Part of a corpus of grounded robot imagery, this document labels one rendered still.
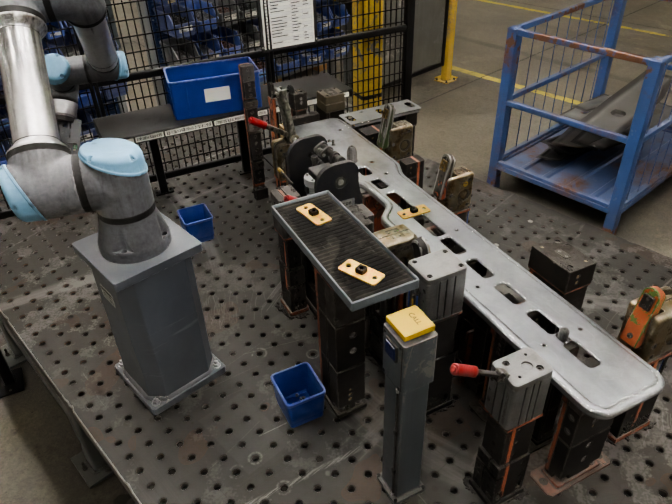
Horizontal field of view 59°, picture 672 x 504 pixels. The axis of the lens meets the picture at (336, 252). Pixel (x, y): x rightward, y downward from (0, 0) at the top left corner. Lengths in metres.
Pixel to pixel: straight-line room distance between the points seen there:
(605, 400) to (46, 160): 1.11
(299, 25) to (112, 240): 1.33
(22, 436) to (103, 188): 1.54
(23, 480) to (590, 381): 1.93
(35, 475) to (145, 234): 1.37
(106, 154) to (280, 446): 0.72
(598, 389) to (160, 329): 0.90
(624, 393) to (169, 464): 0.93
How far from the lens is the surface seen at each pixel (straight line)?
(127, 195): 1.24
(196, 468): 1.41
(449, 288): 1.21
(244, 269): 1.89
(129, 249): 1.30
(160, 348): 1.42
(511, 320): 1.27
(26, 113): 1.32
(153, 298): 1.34
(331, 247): 1.16
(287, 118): 1.80
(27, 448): 2.56
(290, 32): 2.36
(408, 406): 1.10
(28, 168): 1.26
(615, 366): 1.24
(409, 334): 0.97
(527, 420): 1.17
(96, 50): 1.66
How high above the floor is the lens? 1.83
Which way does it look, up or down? 36 degrees down
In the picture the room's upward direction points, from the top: 2 degrees counter-clockwise
